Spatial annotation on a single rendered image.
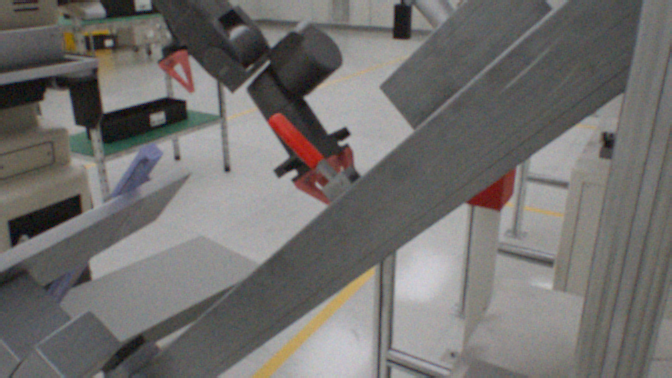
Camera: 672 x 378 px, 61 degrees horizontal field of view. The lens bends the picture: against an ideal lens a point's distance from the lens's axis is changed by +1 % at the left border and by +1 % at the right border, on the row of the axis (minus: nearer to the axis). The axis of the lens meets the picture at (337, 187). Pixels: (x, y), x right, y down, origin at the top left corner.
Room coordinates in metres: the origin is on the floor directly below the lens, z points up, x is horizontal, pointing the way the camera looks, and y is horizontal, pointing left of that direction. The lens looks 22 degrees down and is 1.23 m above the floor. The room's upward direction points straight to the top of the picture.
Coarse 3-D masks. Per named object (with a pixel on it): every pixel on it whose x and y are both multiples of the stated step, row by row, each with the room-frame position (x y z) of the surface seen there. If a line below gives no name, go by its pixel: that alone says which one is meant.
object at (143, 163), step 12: (144, 156) 0.38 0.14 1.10; (156, 156) 0.38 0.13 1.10; (132, 168) 0.38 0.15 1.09; (144, 168) 0.38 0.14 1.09; (120, 180) 0.39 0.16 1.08; (132, 180) 0.39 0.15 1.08; (144, 180) 0.40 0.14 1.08; (120, 192) 0.39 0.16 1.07; (84, 264) 0.42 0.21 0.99; (60, 276) 0.43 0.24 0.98; (72, 276) 0.42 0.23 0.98; (60, 288) 0.43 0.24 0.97; (60, 300) 0.44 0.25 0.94
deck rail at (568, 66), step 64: (576, 0) 0.34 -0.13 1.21; (640, 0) 0.32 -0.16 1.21; (512, 64) 0.35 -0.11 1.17; (576, 64) 0.33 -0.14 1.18; (448, 128) 0.37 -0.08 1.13; (512, 128) 0.35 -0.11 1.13; (384, 192) 0.40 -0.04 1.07; (448, 192) 0.37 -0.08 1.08; (320, 256) 0.42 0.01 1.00; (384, 256) 0.39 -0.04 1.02; (256, 320) 0.46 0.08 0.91
